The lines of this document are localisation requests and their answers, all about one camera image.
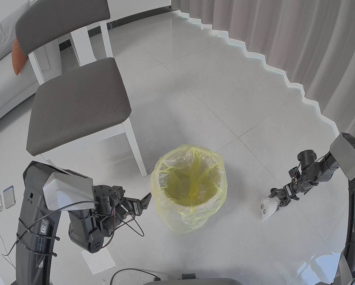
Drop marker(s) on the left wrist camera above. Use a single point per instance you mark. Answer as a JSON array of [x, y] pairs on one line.
[[119, 192]]

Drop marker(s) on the beige curtain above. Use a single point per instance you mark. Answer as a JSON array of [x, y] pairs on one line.
[[284, 40]]

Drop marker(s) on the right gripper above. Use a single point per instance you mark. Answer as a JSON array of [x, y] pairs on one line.
[[294, 191]]

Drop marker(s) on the white sofa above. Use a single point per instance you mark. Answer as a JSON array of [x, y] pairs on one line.
[[5, 93]]

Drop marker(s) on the clear printed wrapper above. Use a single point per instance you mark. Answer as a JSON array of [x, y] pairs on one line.
[[266, 211]]

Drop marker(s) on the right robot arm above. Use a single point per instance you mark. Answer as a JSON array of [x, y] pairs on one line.
[[345, 156]]

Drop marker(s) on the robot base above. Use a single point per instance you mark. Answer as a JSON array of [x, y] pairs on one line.
[[189, 280]]

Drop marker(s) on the white chair with grey seat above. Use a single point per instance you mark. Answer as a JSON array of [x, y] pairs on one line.
[[76, 99]]

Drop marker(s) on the white trash bin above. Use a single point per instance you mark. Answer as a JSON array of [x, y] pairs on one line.
[[215, 201]]

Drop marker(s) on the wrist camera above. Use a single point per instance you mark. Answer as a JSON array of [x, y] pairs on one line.
[[293, 173], [119, 192]]

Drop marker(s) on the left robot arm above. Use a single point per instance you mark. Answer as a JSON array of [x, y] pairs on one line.
[[35, 188]]

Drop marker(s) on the orange cushion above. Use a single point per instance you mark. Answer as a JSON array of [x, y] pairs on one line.
[[18, 58]]

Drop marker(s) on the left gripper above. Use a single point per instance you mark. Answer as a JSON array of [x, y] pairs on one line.
[[131, 208]]

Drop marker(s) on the yellow plastic bag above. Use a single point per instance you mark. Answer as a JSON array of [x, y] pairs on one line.
[[168, 215]]

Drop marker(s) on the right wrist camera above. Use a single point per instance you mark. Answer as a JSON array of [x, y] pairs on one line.
[[293, 173]]

